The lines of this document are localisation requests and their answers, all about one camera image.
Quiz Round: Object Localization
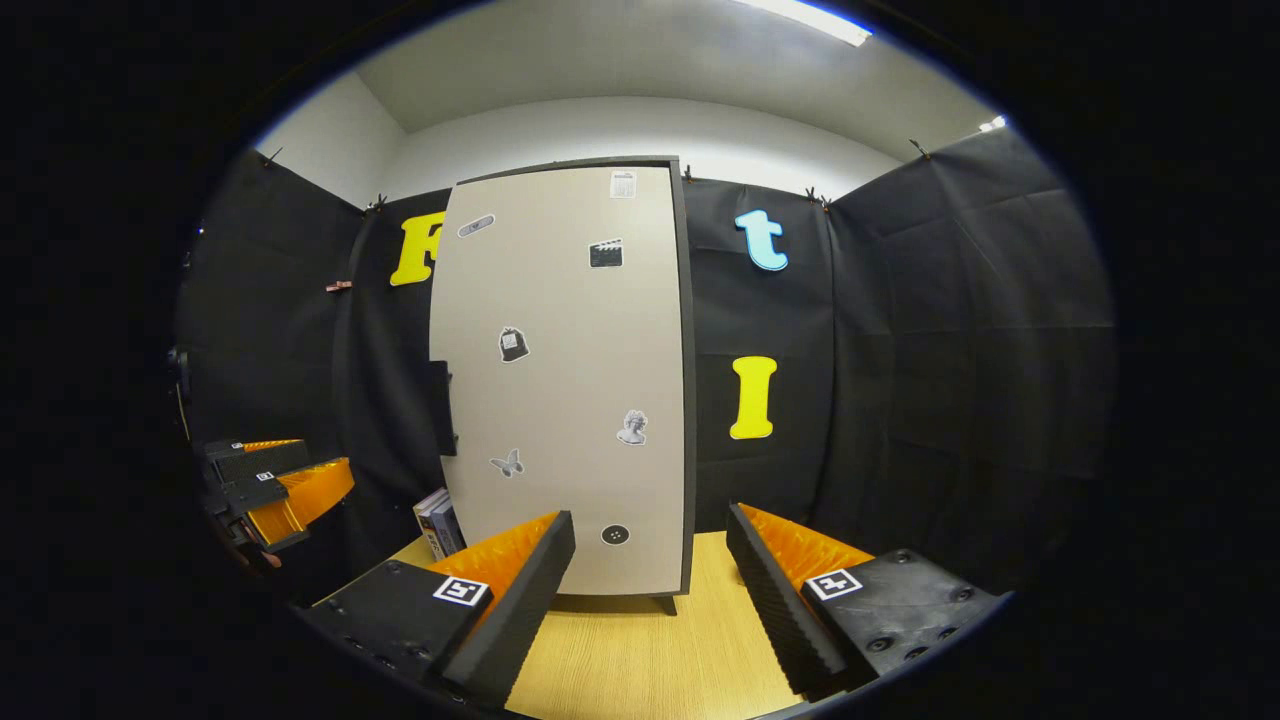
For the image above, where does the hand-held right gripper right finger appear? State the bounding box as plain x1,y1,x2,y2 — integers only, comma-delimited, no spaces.
725,503,1011,701

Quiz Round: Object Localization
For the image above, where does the beige cabinet door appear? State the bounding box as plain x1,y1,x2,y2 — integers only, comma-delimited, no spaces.
430,165,687,597

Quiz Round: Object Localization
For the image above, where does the black cabinet door handle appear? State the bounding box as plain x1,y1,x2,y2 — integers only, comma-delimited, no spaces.
430,360,459,458

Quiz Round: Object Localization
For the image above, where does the black backdrop cloth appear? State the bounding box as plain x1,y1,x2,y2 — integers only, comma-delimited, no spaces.
175,125,1116,601

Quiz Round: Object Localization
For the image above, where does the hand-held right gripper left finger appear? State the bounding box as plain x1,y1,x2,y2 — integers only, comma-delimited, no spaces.
300,510,578,709

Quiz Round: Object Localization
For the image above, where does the long ceiling light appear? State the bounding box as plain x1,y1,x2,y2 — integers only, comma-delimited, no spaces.
735,0,873,48

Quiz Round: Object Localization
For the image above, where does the dark grey cabinet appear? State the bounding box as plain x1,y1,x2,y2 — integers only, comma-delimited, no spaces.
428,155,699,615

